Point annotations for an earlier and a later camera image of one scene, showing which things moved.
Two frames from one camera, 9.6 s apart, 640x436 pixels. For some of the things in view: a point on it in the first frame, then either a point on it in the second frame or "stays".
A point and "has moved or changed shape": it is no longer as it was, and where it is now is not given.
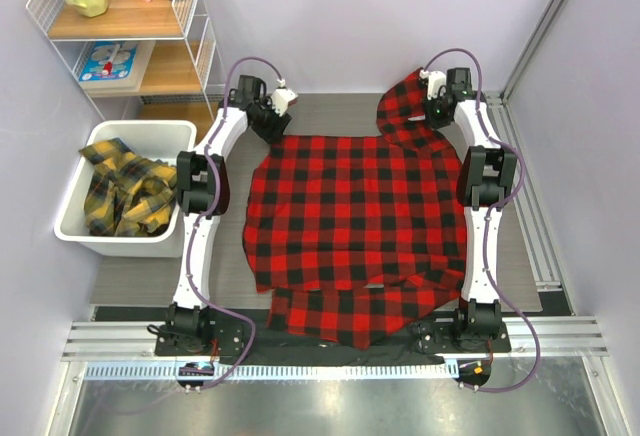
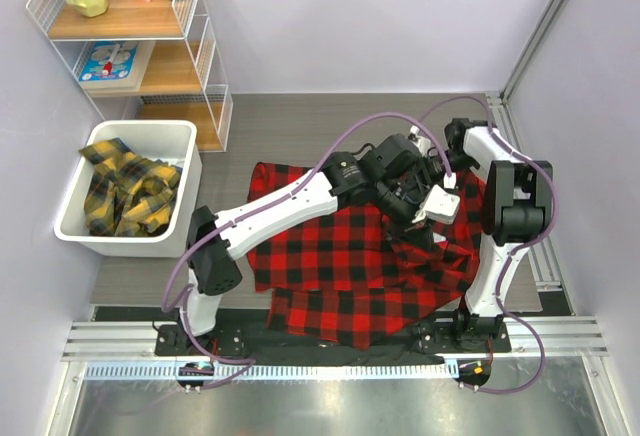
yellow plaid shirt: (127, 194) stays
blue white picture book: (108, 61) stays
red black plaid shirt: (355, 235) has moved or changed shape
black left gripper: (274, 133) to (421, 234)
